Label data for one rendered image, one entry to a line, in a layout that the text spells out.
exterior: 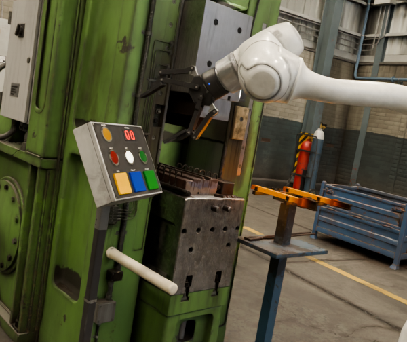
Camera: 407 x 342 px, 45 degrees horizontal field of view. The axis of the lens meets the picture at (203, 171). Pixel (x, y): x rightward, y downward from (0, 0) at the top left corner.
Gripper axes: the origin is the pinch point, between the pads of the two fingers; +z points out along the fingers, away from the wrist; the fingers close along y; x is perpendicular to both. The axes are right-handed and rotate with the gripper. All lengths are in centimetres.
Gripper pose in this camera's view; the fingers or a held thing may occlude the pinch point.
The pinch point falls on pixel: (157, 117)
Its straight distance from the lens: 131.4
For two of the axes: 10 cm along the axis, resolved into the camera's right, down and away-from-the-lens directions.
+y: -4.5, -8.9, 0.3
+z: -8.3, 4.4, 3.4
